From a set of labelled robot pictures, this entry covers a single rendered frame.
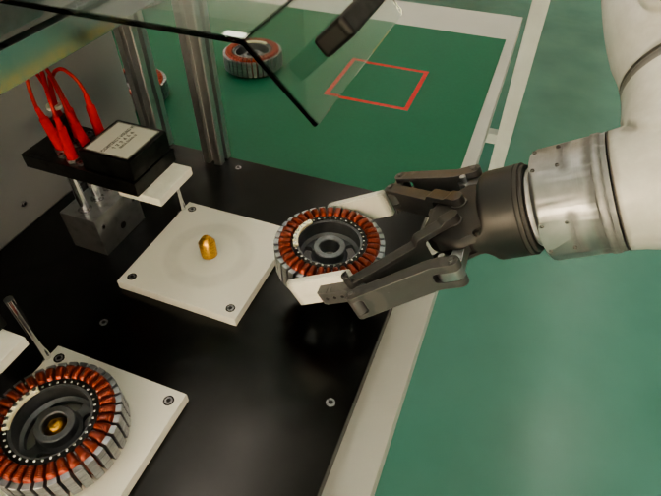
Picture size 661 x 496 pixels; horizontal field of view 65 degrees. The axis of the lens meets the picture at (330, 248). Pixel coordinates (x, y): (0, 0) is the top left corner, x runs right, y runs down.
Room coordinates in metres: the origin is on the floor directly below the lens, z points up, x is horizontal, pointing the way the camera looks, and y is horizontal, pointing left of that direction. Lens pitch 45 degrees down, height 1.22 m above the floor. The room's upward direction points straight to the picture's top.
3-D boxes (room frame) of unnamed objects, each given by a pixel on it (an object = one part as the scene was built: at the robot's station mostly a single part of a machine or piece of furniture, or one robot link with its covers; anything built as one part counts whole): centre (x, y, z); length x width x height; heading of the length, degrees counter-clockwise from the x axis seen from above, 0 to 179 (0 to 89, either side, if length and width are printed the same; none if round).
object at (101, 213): (0.48, 0.28, 0.80); 0.08 x 0.05 x 0.06; 159
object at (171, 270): (0.43, 0.14, 0.78); 0.15 x 0.15 x 0.01; 69
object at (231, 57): (0.99, 0.15, 0.77); 0.11 x 0.11 x 0.04
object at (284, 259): (0.38, 0.00, 0.84); 0.11 x 0.11 x 0.04
